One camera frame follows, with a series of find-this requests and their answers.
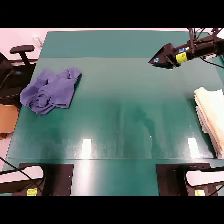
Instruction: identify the black cable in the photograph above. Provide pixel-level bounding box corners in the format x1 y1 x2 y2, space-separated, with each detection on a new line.
199 55 224 70

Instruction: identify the brown cardboard box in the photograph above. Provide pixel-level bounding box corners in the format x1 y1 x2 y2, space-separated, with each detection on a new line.
0 103 20 135

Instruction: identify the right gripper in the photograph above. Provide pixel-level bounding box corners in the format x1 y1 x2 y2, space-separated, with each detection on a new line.
148 42 188 70

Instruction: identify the stack of white garments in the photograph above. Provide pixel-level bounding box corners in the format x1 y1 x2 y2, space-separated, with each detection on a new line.
193 86 224 160

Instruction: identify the black office chair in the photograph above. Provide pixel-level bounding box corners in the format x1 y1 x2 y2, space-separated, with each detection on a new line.
0 44 38 108

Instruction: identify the purple T-shirt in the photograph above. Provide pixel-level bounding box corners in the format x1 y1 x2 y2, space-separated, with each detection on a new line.
19 66 83 116

